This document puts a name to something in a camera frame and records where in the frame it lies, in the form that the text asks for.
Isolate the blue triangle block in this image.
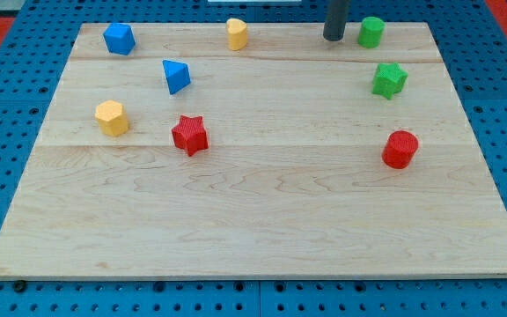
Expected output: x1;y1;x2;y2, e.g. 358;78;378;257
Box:
162;60;191;95

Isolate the green star block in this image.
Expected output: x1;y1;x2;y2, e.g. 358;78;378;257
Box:
371;63;408;100

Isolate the yellow hexagon block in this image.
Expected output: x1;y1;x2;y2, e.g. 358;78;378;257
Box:
94;100;129;136

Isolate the yellow heart block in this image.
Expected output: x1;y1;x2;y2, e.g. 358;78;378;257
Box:
226;18;248;51

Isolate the red cylinder block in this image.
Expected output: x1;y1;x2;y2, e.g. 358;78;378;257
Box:
381;130;419;169

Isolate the red star block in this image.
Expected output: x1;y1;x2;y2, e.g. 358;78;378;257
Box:
172;115;209;157

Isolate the blue cube block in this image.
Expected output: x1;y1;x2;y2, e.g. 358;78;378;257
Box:
103;23;136;55

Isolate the green cylinder block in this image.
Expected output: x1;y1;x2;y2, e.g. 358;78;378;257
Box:
357;16;386;48

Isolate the light wooden board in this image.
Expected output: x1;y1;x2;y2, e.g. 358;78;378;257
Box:
0;22;507;281

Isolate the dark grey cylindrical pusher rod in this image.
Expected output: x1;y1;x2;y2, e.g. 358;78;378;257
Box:
323;0;351;41

